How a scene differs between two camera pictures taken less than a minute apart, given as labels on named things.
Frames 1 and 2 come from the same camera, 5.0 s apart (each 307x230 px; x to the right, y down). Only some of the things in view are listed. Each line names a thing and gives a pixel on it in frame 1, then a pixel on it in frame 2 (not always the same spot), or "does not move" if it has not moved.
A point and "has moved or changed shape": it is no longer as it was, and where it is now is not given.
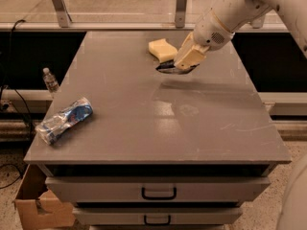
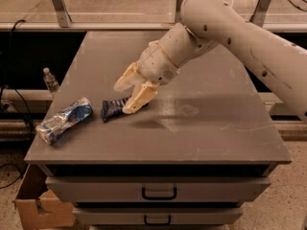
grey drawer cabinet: x=159 y=150 does not move
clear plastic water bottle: x=52 y=83 does not move
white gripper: x=209 y=34 → x=155 y=65
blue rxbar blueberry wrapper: x=170 y=68 has moved or changed shape
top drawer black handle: x=168 y=197 does not move
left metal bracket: x=62 y=13 does not move
